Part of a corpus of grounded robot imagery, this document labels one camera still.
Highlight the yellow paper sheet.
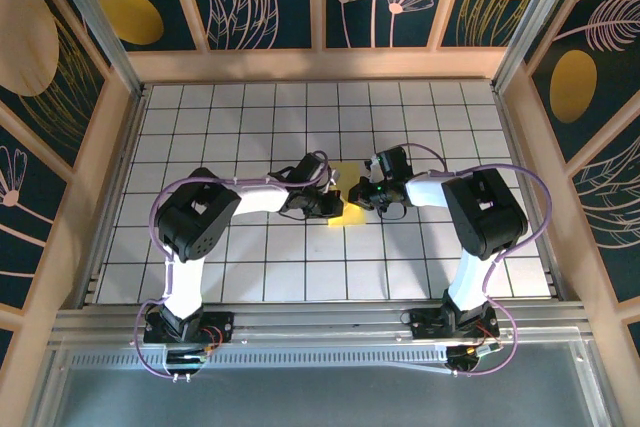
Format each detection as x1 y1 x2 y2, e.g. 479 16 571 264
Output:
327 161 367 228

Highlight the aluminium mounting rail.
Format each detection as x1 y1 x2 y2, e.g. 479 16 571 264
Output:
49 300 599 348

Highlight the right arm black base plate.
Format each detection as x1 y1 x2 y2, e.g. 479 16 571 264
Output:
408 307 500 341

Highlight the aluminium side rail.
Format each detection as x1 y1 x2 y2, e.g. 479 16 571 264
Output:
492 84 569 301
74 86 149 308

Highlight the slotted grey cable duct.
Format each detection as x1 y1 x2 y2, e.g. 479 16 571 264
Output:
69 345 451 369

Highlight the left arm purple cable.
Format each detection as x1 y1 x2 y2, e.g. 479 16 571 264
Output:
130 149 334 379

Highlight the small wired circuit board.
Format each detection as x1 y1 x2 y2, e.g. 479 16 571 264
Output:
164 341 224 366
442 339 504 366

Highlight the aluminium corner post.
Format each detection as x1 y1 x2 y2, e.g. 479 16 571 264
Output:
492 0 586 91
38 0 147 98

